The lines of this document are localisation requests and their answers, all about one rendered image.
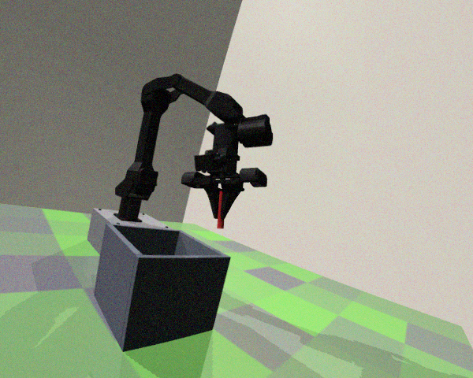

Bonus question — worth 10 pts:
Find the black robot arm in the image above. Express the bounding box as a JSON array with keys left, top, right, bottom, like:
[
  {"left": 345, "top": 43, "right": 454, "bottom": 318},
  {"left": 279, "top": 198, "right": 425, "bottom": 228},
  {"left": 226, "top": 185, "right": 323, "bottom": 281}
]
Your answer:
[{"left": 114, "top": 73, "right": 273, "bottom": 222}]

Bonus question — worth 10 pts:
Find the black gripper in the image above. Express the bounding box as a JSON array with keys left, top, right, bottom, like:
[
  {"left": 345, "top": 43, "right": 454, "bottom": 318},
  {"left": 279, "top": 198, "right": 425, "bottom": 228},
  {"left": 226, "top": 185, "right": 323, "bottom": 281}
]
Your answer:
[{"left": 181, "top": 144, "right": 267, "bottom": 219}]

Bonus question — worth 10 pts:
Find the red peg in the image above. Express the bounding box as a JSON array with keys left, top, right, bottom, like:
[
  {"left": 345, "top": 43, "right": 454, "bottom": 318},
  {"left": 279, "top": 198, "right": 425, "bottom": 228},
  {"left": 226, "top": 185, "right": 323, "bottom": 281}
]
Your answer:
[{"left": 217, "top": 191, "right": 224, "bottom": 229}]

